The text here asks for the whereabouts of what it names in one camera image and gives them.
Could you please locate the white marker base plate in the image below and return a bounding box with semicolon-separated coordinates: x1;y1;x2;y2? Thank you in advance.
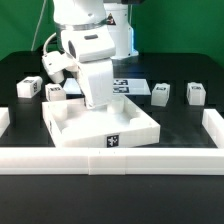
63;78;151;95

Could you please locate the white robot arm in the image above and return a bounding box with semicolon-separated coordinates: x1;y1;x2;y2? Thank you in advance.
42;0;116;108

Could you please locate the white obstacle fence wall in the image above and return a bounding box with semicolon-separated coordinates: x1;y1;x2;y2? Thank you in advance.
0;107;224;176

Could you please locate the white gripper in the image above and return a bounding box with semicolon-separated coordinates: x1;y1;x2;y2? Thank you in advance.
77;59;113;108

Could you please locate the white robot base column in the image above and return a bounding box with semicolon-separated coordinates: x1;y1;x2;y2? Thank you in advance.
104;0;138;60

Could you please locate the white square tabletop panel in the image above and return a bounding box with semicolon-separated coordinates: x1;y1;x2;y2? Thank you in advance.
42;95;160;148

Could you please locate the white thin cable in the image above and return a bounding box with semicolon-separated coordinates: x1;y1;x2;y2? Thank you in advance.
30;0;48;52

